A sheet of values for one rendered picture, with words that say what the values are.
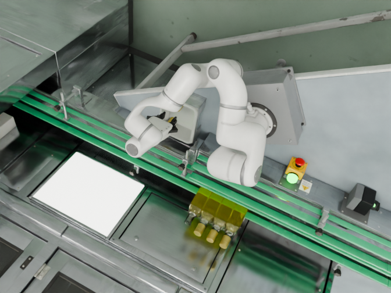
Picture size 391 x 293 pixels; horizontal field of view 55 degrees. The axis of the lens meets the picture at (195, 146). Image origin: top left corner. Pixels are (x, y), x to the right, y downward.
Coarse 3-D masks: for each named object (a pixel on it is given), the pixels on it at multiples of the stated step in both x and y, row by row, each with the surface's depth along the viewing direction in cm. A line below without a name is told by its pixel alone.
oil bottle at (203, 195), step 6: (198, 192) 163; (204, 192) 163; (210, 192) 164; (198, 198) 161; (204, 198) 162; (192, 204) 159; (198, 204) 159; (204, 204) 160; (192, 210) 158; (198, 210) 157; (198, 216) 160
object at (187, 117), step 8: (184, 104) 154; (160, 112) 164; (168, 112) 170; (176, 112) 170; (184, 112) 167; (192, 112) 165; (184, 120) 171; (192, 120) 169; (184, 128) 173; (192, 128) 162; (176, 136) 170; (184, 136) 171; (192, 136) 165
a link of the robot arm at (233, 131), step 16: (224, 112) 114; (240, 112) 114; (224, 128) 115; (240, 128) 113; (256, 128) 112; (224, 144) 117; (240, 144) 113; (256, 144) 111; (256, 160) 113; (240, 176) 114; (256, 176) 115
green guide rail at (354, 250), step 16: (192, 176) 164; (208, 176) 166; (224, 192) 161; (240, 192) 162; (256, 208) 158; (272, 208) 159; (288, 224) 155; (304, 224) 156; (336, 240) 152; (368, 256) 149
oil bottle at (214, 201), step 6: (210, 198) 162; (216, 198) 163; (222, 198) 163; (210, 204) 160; (216, 204) 161; (204, 210) 158; (210, 210) 158; (216, 210) 159; (204, 216) 157; (210, 216) 157; (210, 222) 158
